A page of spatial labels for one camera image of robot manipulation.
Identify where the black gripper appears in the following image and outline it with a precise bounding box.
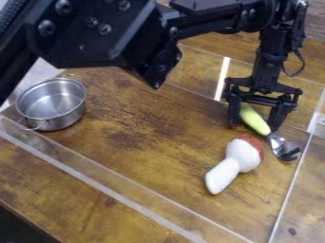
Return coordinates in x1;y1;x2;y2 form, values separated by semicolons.
223;77;303;132

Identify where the green handled metal spoon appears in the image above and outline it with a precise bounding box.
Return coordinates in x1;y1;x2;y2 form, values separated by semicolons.
240;103;303;162

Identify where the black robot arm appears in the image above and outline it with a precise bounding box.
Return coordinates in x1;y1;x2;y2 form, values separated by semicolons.
0;0;310;129

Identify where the red white toy mushroom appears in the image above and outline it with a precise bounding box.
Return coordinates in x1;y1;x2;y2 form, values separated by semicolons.
205;135;264;195

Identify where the small steel pot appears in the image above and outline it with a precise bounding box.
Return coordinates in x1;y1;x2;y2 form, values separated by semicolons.
15;77;88;131

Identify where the black cable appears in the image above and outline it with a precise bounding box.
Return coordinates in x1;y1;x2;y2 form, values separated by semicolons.
281;47;308;78

